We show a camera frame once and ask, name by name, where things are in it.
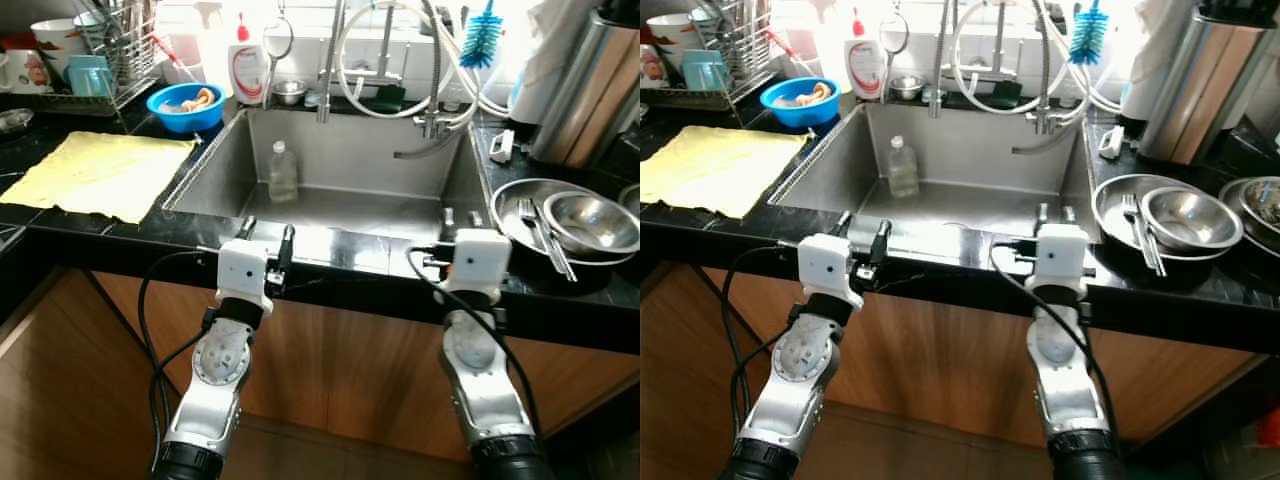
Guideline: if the steel flexible gooseneck faucet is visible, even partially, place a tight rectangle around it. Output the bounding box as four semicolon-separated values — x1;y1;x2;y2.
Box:
316;0;471;161
930;0;1081;156

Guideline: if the steel fork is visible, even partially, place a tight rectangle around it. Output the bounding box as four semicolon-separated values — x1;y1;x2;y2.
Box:
517;197;571;283
1121;193;1161;278

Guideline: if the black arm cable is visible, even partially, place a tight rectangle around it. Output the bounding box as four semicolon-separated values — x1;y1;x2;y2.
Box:
718;245;801;441
405;243;546;436
990;240;1121;441
138;248;223;471

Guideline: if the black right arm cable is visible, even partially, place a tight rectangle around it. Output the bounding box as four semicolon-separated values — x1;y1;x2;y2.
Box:
405;243;546;436
990;240;1121;441

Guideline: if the white ceramic bowl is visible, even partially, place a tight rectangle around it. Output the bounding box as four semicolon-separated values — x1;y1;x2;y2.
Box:
645;12;696;46
30;18;89;53

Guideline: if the teal plastic cup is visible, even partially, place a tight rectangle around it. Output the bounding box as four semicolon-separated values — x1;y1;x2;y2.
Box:
682;50;731;93
65;55;116;99

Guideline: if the tall steel canister black top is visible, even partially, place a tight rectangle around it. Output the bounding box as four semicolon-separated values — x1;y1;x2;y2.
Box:
530;0;641;171
1138;0;1280;166

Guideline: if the white flexible hose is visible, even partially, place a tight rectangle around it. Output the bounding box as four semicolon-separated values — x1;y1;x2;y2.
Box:
948;0;1121;116
335;0;511;121

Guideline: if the brown wooden cabinet front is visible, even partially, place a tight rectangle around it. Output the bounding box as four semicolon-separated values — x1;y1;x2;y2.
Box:
0;265;641;471
640;262;1280;451

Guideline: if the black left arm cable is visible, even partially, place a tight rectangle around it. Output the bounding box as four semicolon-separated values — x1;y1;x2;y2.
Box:
138;248;223;471
718;245;801;441

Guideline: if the steel wire strainer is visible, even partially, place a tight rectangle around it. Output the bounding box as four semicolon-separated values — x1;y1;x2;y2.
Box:
880;5;911;101
262;5;297;106

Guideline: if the wide stainless steel basin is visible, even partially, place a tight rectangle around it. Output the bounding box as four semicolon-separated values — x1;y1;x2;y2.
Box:
1093;173;1246;263
490;178;641;269

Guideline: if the stainless steel sink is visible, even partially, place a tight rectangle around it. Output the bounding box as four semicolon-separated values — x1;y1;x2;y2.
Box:
768;100;1101;246
162;105;498;246

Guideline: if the steel wire dish rack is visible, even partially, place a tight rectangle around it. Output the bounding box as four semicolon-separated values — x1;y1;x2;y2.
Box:
690;0;776;106
40;0;161;113

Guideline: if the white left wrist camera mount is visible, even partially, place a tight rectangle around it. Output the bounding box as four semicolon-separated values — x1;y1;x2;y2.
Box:
215;238;276;309
797;233;866;311

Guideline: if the blue bottle brush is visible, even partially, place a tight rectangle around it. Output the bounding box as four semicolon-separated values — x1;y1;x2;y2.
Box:
1067;0;1113;66
458;0;506;71

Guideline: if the white trigger spray bottle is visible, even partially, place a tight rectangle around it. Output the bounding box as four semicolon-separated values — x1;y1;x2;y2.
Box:
165;0;233;91
800;0;851;86

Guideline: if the white red pump soap bottle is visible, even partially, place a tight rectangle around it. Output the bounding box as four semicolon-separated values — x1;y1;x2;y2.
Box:
227;12;269;106
843;8;886;101

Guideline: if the clear plastic bottle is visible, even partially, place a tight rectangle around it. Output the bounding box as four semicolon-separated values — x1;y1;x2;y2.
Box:
887;135;921;199
266;140;299;204

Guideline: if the blue plastic bowl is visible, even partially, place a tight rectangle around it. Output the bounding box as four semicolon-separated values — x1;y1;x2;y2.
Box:
147;82;227;135
760;77;841;129

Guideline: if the chrome tap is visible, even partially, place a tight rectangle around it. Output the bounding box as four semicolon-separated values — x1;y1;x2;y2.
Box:
965;0;1026;96
350;0;411;101

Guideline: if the yellow cloth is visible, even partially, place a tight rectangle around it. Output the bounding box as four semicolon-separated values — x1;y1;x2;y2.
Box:
0;130;199;226
640;125;809;221

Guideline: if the white printed mug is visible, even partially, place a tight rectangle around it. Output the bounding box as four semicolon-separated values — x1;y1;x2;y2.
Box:
0;50;53;96
640;45;669;89

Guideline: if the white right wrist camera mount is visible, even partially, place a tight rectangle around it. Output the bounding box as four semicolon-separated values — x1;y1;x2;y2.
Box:
445;228;514;304
1030;223;1096;301

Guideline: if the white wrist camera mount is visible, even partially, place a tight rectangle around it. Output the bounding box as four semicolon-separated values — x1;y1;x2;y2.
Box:
797;233;866;311
215;238;276;309
445;228;514;304
1030;223;1096;301

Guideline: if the steel knife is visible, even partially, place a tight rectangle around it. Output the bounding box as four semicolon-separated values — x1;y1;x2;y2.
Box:
1135;200;1169;276
533;205;581;279

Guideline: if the white hanging towel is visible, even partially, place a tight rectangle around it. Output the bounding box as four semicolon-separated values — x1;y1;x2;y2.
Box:
1120;0;1191;121
508;0;571;126

